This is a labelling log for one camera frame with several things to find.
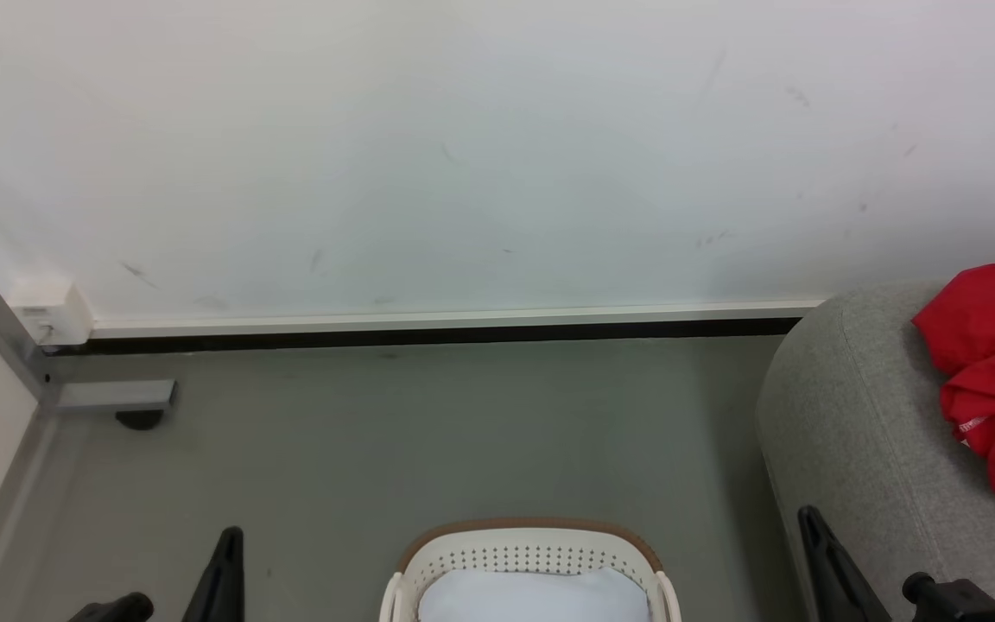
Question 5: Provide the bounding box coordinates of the red garment with white trim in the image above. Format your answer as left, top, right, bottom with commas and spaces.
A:
910, 263, 995, 505

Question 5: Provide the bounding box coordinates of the white cloth in basket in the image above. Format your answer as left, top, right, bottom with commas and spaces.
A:
418, 566, 653, 622

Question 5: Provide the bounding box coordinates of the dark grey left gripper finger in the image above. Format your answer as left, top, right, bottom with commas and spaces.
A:
182, 526, 245, 622

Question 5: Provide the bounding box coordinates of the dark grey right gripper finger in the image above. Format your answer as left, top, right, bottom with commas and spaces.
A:
798, 505, 894, 622

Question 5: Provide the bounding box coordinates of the white laundry basket brown rim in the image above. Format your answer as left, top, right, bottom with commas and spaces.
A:
379, 518, 682, 622

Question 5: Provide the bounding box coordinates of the white and black wall baseboard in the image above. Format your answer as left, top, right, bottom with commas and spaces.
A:
40, 299, 827, 357

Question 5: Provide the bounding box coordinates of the grey upholstered sofa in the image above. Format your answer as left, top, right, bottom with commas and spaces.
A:
757, 275, 995, 622

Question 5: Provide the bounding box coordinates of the white corner block on wall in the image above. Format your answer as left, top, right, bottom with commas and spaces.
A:
9, 278, 95, 347

